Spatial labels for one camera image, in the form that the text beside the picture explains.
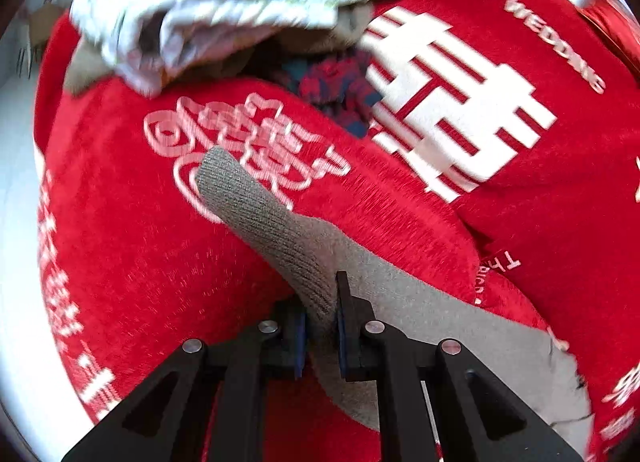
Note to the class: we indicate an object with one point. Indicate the shiny red foil object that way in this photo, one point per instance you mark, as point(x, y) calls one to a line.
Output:
point(616, 17)

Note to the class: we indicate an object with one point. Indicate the beige cloth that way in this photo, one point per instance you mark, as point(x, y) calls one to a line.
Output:
point(86, 69)

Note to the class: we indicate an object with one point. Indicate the red blue plaid garment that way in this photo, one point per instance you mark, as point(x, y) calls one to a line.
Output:
point(335, 82)

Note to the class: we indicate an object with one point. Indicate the red printed blanket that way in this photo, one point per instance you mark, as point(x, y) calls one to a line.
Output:
point(150, 242)

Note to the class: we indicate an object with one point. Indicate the grey fleece garment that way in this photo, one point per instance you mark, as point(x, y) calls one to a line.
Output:
point(280, 222)

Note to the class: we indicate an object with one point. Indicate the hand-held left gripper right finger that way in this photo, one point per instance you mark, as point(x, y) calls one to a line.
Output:
point(342, 347)

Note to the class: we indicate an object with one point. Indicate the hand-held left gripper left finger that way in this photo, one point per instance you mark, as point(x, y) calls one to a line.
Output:
point(300, 342)

